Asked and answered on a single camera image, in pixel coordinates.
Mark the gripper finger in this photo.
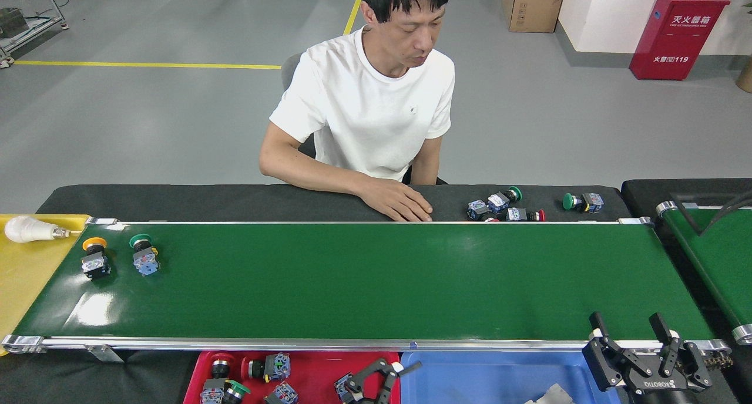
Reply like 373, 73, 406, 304
376, 361, 422, 404
347, 360, 393, 396

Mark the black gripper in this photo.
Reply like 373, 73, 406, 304
583, 311, 713, 404

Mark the red push button switch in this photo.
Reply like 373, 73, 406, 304
467, 200, 500, 223
200, 353, 233, 404
263, 382, 299, 404
334, 373, 356, 403
241, 353, 291, 382
506, 207, 546, 223

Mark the white circuit breaker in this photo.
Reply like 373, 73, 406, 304
525, 383, 575, 404

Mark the green push button switch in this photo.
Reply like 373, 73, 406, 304
129, 234, 160, 277
486, 186, 523, 214
562, 193, 605, 214
223, 379, 251, 404

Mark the long green conveyor belt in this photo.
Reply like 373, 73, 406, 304
0, 216, 732, 363

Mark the short green conveyor belt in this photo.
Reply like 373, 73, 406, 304
655, 200, 752, 346

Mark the yellow plastic tray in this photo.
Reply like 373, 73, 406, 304
0, 214, 92, 358

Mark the person's right hand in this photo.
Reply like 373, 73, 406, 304
357, 180, 432, 223

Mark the red plastic bin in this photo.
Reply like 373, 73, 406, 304
183, 350, 401, 404

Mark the blue plastic bin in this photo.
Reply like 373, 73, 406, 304
399, 351, 623, 404

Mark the person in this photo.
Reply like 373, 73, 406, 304
259, 0, 456, 223

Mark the potted plant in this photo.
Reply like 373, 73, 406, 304
736, 0, 752, 93

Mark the grey office chair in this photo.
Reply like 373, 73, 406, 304
281, 53, 447, 184

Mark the red fire extinguisher box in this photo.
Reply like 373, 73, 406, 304
629, 0, 731, 80

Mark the white light bulb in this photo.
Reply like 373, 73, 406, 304
4, 216, 70, 244

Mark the brown cardboard box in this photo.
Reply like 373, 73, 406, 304
501, 0, 568, 33

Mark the silver metal rack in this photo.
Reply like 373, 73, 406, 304
0, 0, 68, 69

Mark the dark grey equipment box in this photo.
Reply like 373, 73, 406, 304
0, 8, 30, 38

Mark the conveyor drive chain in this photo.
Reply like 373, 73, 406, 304
702, 351, 735, 372

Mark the black conveyor guide bracket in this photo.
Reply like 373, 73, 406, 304
669, 191, 752, 236

